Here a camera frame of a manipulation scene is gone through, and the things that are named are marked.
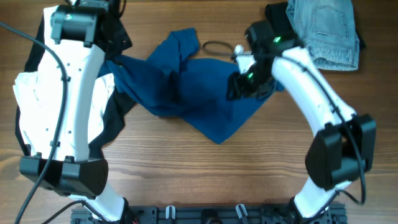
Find blue t-shirt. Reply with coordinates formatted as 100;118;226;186
99;28;270;144

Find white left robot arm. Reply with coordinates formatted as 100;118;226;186
13;1;134;223

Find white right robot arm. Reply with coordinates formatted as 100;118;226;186
226;20;376;223

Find black garment under white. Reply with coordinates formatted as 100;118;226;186
15;16;136;159

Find folded black garment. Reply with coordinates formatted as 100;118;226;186
265;0;366;52

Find light blue denim jeans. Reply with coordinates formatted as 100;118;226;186
285;0;360;71

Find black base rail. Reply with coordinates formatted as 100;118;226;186
70;203;348;224

